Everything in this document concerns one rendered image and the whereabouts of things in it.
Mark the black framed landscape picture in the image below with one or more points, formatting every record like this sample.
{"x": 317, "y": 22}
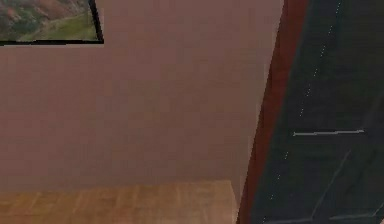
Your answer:
{"x": 46, "y": 20}

